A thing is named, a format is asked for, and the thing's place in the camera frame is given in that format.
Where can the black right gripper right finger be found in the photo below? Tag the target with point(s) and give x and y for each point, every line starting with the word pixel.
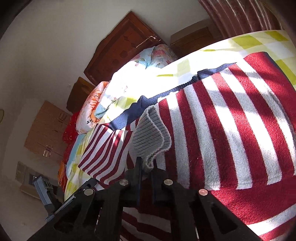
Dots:
pixel 193 214

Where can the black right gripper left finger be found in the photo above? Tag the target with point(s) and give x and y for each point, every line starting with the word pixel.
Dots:
pixel 90 214

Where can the red white striped sweater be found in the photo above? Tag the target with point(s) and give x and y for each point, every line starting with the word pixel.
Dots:
pixel 230 130

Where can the light wooden wardrobe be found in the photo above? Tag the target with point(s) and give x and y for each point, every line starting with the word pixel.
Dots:
pixel 45 135

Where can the red blanket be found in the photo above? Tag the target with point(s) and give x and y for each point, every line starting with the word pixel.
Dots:
pixel 69 137

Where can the orange floral pillow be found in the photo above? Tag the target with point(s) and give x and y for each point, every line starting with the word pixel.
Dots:
pixel 86 120

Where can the brown wooden side headboard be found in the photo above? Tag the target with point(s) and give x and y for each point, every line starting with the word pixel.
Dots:
pixel 80 91

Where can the floral folded quilt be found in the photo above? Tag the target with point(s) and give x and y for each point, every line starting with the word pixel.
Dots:
pixel 128 83

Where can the wooden nightstand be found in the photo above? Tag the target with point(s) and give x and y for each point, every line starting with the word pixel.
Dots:
pixel 195 37

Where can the dark wooden headboard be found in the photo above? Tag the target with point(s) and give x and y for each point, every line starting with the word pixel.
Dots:
pixel 128 38

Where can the green checked bed sheet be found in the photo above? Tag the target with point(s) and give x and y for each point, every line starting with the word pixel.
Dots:
pixel 276 43

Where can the pink floral curtain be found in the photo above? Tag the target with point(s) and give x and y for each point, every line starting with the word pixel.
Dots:
pixel 237 17

